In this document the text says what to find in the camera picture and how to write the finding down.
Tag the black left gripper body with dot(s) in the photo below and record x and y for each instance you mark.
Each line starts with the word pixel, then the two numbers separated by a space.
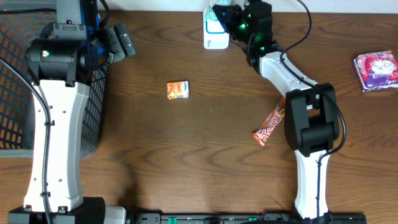
pixel 115 45

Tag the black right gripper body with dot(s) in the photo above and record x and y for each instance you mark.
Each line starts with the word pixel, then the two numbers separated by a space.
pixel 236 24

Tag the small orange snack packet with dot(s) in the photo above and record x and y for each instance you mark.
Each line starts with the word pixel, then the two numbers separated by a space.
pixel 177 90

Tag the orange chocolate bar wrapper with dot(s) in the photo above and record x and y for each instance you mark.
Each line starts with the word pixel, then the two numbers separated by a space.
pixel 264 132

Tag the purple red snack packet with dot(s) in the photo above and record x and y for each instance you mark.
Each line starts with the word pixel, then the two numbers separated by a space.
pixel 376 71

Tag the teal snack packet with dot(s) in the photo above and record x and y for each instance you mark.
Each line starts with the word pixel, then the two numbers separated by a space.
pixel 219 3

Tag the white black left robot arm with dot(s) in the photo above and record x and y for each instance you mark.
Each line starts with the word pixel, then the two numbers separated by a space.
pixel 62 63

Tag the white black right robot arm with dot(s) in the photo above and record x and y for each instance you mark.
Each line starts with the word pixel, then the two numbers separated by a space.
pixel 312 118

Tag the white barcode scanner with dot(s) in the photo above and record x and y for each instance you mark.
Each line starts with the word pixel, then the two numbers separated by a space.
pixel 214 35

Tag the dark grey plastic basket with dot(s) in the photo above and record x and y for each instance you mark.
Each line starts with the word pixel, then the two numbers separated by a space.
pixel 18 30

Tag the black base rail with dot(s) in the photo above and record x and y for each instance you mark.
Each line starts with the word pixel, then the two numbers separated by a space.
pixel 267 217

